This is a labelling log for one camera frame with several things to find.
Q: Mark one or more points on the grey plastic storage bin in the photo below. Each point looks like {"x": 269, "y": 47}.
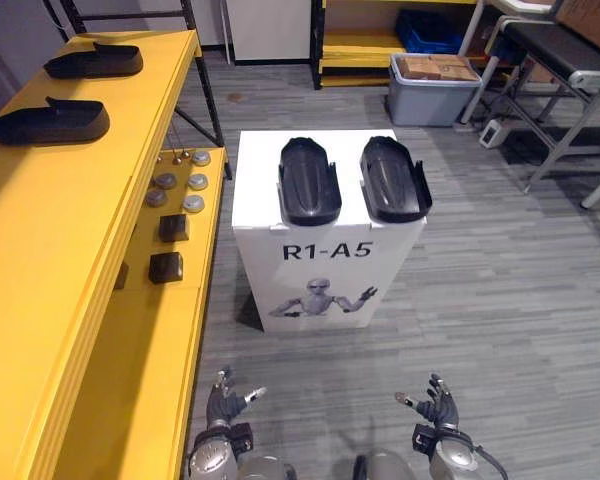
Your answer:
{"x": 427, "y": 105}

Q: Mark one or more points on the yellow and black shelf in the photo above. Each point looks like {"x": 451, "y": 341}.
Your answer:
{"x": 357, "y": 47}

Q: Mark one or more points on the white cabinet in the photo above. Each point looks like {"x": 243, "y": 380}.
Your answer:
{"x": 270, "y": 30}

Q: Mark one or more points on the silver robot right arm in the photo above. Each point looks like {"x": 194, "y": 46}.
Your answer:
{"x": 452, "y": 457}

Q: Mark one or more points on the round grey disc part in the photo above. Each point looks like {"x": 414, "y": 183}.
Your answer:
{"x": 200, "y": 157}
{"x": 165, "y": 180}
{"x": 197, "y": 181}
{"x": 193, "y": 203}
{"x": 156, "y": 198}

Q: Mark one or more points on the blue plastic crate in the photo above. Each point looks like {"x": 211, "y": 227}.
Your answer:
{"x": 427, "y": 31}

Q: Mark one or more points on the black block part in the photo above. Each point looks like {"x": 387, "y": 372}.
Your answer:
{"x": 166, "y": 267}
{"x": 173, "y": 227}

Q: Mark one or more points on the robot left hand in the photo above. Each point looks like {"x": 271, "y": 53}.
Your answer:
{"x": 225, "y": 406}

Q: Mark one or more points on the large brown cardboard box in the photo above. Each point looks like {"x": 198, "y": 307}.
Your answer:
{"x": 592, "y": 22}

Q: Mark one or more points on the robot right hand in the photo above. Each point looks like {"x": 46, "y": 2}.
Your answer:
{"x": 441, "y": 411}

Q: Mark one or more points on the black plastic housing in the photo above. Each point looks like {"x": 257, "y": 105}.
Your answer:
{"x": 310, "y": 182}
{"x": 394, "y": 179}
{"x": 50, "y": 124}
{"x": 97, "y": 62}

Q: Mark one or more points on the white metal stand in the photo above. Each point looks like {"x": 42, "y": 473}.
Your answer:
{"x": 472, "y": 75}

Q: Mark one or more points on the white cardboard box R1-A5 print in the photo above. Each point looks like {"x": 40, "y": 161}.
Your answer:
{"x": 325, "y": 280}

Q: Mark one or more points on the white power adapter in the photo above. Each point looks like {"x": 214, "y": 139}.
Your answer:
{"x": 492, "y": 134}

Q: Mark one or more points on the yellow shelf rack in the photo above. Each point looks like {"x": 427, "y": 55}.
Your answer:
{"x": 55, "y": 250}

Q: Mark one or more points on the black metal shelf frame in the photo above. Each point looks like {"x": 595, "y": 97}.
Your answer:
{"x": 211, "y": 100}

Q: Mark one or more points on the silver robot left leg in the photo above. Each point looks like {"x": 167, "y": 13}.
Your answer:
{"x": 265, "y": 469}

